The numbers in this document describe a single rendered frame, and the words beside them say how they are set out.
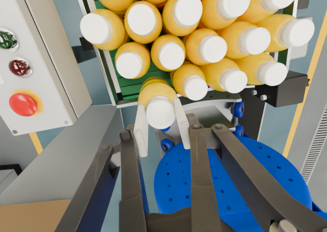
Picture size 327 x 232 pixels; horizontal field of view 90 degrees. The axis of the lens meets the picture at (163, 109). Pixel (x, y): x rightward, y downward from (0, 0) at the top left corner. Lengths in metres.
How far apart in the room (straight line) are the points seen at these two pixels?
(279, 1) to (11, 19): 0.36
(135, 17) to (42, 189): 0.72
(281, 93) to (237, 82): 0.18
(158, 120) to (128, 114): 1.29
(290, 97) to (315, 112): 1.68
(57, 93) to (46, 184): 0.60
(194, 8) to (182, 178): 0.30
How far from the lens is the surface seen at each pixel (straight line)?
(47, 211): 0.60
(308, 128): 2.23
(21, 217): 0.63
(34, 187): 0.86
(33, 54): 0.29
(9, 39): 0.29
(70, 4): 1.46
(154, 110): 0.20
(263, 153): 0.43
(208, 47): 0.28
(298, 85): 0.48
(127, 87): 0.46
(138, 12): 0.26
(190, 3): 0.27
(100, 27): 0.27
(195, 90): 0.28
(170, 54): 0.26
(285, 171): 0.40
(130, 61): 0.27
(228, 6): 0.29
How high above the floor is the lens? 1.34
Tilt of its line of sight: 66 degrees down
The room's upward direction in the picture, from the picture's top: 171 degrees clockwise
